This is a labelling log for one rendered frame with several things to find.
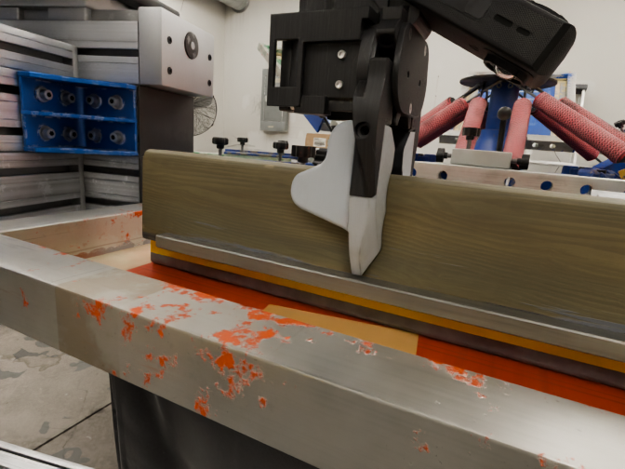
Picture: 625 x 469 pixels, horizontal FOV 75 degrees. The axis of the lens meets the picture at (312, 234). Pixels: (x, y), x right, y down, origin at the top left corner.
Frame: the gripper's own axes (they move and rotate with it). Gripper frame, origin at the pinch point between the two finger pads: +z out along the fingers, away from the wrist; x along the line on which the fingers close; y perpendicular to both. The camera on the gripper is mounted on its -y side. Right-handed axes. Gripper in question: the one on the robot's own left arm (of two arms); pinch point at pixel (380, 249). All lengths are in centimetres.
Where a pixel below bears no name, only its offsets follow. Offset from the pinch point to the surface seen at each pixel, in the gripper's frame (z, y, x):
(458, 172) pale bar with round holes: -2, 4, -68
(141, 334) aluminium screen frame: 2.4, 6.8, 13.5
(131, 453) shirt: 21.4, 19.3, 4.2
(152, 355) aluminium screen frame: 3.2, 6.2, 13.5
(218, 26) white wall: -149, 380, -443
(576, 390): 5.1, -11.9, 1.9
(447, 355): 5.0, -5.3, 2.0
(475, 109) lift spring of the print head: -20, 6, -108
